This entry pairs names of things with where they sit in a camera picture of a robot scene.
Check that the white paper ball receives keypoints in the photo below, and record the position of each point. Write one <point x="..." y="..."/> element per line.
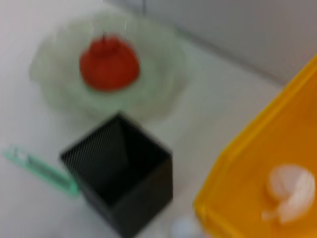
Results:
<point x="292" y="191"/>

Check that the red object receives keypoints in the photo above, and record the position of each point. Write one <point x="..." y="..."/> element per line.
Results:
<point x="109" y="64"/>

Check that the black mesh pen holder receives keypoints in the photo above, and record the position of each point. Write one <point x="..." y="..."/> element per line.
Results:
<point x="138" y="198"/>

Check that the wavy green glass fruit plate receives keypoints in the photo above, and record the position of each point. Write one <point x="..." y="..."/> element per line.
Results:
<point x="158" y="62"/>

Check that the clear water bottle green label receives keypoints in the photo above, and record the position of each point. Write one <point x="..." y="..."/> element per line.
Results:
<point x="184" y="229"/>

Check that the yellow plastic bin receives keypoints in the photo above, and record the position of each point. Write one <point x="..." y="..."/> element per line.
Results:
<point x="247" y="173"/>

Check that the green utility knife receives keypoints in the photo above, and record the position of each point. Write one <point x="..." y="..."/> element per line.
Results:
<point x="49" y="173"/>

